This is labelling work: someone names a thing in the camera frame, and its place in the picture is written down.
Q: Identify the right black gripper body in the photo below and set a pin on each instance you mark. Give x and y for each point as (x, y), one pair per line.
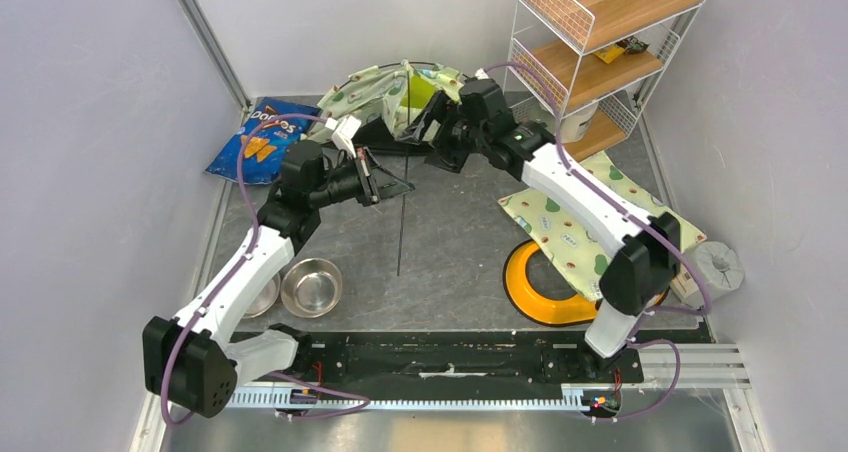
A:
(459, 139)

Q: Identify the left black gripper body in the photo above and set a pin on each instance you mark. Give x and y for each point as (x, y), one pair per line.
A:
(338, 185)

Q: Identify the green avocado pet tent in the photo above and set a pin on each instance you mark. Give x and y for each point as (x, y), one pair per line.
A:
(387, 102)

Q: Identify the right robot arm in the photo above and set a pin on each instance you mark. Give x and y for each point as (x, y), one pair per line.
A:
(644, 250)

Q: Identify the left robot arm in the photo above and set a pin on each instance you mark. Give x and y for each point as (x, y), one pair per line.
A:
(191, 359)

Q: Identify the orange pet bowl stand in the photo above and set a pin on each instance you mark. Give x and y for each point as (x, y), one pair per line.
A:
(545, 308)

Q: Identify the blue Doritos chip bag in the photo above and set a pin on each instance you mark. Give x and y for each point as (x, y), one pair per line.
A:
(265, 151)

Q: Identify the white paper roll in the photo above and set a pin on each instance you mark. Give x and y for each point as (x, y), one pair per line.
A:
(574, 127)

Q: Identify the right steel bowl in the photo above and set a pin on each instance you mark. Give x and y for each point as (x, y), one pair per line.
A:
(311, 288)

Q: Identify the steel bowl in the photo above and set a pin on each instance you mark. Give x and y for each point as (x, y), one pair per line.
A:
(265, 300)
(311, 288)

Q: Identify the left steel bowl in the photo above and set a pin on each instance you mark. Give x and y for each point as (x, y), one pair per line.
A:
(265, 300)

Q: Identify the yellow snack packet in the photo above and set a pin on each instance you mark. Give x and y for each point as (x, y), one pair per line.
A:
(609, 53)

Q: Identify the green avocado print mat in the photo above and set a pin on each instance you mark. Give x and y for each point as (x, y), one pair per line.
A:
(576, 229)

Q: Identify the dark snack packet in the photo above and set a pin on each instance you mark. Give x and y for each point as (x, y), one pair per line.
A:
(632, 46)

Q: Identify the grey wrapped roll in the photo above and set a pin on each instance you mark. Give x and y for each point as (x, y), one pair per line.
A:
(718, 266)

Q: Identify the white wire wooden shelf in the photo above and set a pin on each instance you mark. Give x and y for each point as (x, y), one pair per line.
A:
(553, 71)

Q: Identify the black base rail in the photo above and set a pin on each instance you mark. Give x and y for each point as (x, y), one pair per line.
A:
(495, 370)

